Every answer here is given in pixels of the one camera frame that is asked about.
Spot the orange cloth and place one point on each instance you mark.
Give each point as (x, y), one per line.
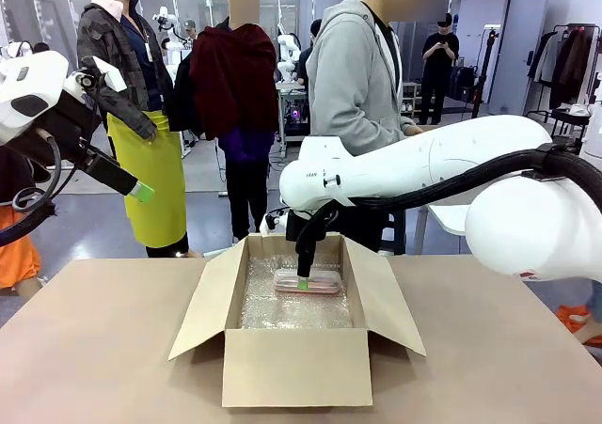
(571, 318)

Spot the yellow-green skirt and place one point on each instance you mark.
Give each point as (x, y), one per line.
(150, 184)

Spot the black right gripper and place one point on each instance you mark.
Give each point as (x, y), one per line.
(290, 226)

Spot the person in grey hoodie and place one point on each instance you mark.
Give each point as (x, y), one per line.
(348, 76)

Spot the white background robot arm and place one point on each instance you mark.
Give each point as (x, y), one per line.
(165, 20)
(288, 57)

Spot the black stand with red light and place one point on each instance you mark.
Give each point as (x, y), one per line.
(489, 67)

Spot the shoe shelf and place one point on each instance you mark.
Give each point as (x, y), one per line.
(410, 97)

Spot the clear bubble wrap sheet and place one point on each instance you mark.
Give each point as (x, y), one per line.
(263, 302)

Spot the black round stool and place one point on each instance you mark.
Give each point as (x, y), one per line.
(569, 116)

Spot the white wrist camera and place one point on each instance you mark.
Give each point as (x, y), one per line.
(273, 222)
(110, 73)

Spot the person's right forearm grey sleeve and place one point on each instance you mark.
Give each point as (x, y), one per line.
(383, 125)

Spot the white side table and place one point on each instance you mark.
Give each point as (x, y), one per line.
(447, 219)

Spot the leg in blue jeans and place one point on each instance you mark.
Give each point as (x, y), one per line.
(595, 302)

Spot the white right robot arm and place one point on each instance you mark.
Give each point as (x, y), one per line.
(423, 165)

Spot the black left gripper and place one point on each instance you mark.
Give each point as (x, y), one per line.
(70, 123)

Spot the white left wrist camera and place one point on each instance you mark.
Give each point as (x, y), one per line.
(110, 73)

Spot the person's right hand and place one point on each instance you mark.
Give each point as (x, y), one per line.
(414, 130)

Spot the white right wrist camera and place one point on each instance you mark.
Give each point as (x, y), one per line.
(273, 222)

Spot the computer with lit fan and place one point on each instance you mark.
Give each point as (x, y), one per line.
(296, 114)

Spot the brown cardboard box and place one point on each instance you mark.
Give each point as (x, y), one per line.
(296, 367)

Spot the clothes rack with coats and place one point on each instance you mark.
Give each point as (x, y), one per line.
(564, 62)

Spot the pink glasses case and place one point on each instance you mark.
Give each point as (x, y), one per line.
(324, 285)

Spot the person in black clothes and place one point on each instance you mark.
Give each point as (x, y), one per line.
(439, 62)

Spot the mannequin in maroon shawl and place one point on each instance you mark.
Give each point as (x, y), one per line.
(235, 76)

